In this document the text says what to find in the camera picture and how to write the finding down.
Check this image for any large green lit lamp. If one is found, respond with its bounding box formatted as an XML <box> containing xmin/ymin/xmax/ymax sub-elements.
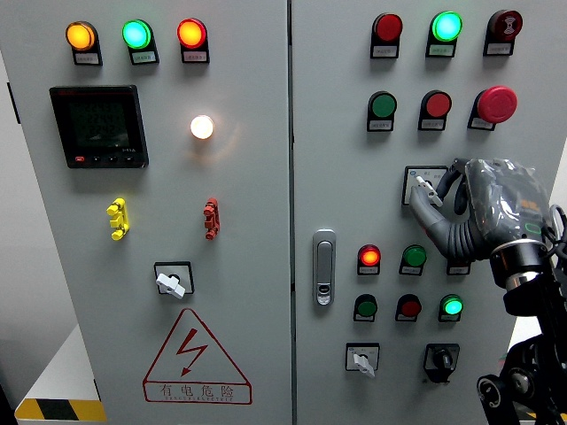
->
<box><xmin>425</xmin><ymin>11</ymin><xmax>464</xmax><ymax>58</ymax></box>

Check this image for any small dark green lamp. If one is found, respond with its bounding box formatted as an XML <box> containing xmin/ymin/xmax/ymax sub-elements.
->
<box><xmin>398</xmin><ymin>243</ymin><xmax>428</xmax><ymax>276</ymax></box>

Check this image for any pale grey door with lock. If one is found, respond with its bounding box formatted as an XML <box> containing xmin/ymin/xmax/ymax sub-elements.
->
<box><xmin>289</xmin><ymin>0</ymin><xmax>567</xmax><ymax>425</ymax></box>

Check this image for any small yellow handle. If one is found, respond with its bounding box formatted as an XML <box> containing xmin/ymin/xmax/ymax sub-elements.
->
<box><xmin>105</xmin><ymin>197</ymin><xmax>131</xmax><ymax>242</ymax></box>

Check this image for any small orange lit lamp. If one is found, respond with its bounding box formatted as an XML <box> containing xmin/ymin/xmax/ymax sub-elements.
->
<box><xmin>356</xmin><ymin>243</ymin><xmax>382</xmax><ymax>276</ymax></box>

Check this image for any large red push button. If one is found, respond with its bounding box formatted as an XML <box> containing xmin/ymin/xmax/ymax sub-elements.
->
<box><xmin>416</xmin><ymin>89</ymin><xmax>454</xmax><ymax>132</ymax></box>

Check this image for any dark red buzzer lamp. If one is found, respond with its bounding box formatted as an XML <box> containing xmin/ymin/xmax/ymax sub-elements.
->
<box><xmin>482</xmin><ymin>9</ymin><xmax>524</xmax><ymax>58</ymax></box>

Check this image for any red-rimmed orange lit lamp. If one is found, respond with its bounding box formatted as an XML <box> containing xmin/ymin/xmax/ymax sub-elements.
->
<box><xmin>176</xmin><ymin>18</ymin><xmax>211</xmax><ymax>65</ymax></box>

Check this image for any white-handled turn switch, plain plate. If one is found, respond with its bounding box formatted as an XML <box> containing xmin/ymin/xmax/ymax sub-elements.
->
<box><xmin>152</xmin><ymin>260</ymin><xmax>196</xmax><ymax>300</ymax></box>

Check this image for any black-handled turn switch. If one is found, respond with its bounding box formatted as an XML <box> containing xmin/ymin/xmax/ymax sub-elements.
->
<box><xmin>422</xmin><ymin>343</ymin><xmax>461</xmax><ymax>385</ymax></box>

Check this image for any black display meter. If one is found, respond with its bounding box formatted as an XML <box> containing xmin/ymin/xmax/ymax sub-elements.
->
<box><xmin>49</xmin><ymin>84</ymin><xmax>150</xmax><ymax>170</ymax></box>

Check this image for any yellow round lamp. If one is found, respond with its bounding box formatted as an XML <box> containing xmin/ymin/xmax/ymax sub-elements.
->
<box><xmin>65</xmin><ymin>20</ymin><xmax>104</xmax><ymax>67</ymax></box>

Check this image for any pale grey door with display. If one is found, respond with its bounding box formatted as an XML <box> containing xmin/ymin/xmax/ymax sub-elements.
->
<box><xmin>0</xmin><ymin>0</ymin><xmax>293</xmax><ymax>425</ymax></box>

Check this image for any small red push button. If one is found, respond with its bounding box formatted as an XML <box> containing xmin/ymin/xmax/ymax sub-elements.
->
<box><xmin>394</xmin><ymin>293</ymin><xmax>423</xmax><ymax>323</ymax></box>

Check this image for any silver door lock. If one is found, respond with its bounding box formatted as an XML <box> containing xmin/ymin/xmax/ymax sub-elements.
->
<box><xmin>312</xmin><ymin>228</ymin><xmax>337</xmax><ymax>307</ymax></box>

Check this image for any green lit lamp, green label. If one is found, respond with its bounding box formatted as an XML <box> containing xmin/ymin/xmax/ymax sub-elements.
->
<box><xmin>121</xmin><ymin>19</ymin><xmax>160</xmax><ymax>66</ymax></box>

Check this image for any large red stop button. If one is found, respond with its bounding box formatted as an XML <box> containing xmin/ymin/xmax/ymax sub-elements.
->
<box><xmin>466</xmin><ymin>85</ymin><xmax>518</xmax><ymax>132</ymax></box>

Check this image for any white round lamp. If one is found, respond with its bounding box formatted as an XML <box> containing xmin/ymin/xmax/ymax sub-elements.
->
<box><xmin>190</xmin><ymin>114</ymin><xmax>216</xmax><ymax>141</ymax></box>

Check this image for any small red handle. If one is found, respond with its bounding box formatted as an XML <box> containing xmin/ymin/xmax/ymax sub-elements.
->
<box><xmin>203</xmin><ymin>197</ymin><xmax>220</xmax><ymax>241</ymax></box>

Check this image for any red warning triangle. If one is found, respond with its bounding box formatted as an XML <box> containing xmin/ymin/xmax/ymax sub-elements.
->
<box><xmin>142</xmin><ymin>307</ymin><xmax>253</xmax><ymax>406</ymax></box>

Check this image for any large green push button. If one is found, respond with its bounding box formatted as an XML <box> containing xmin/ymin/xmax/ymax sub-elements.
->
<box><xmin>366</xmin><ymin>90</ymin><xmax>399</xmax><ymax>133</ymax></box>

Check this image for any large red round lamp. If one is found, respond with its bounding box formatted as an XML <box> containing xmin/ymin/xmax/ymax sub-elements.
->
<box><xmin>369</xmin><ymin>12</ymin><xmax>405</xmax><ymax>60</ymax></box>

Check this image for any small green push button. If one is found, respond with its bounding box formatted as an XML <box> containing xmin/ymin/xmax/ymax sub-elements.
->
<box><xmin>353</xmin><ymin>293</ymin><xmax>379</xmax><ymax>323</ymax></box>

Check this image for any small green lit lamp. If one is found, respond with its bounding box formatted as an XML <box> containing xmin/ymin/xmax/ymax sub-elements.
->
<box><xmin>437</xmin><ymin>293</ymin><xmax>464</xmax><ymax>323</ymax></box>

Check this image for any small white-handled turn switch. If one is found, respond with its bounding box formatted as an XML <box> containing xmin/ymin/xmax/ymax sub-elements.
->
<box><xmin>345</xmin><ymin>342</ymin><xmax>381</xmax><ymax>379</ymax></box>

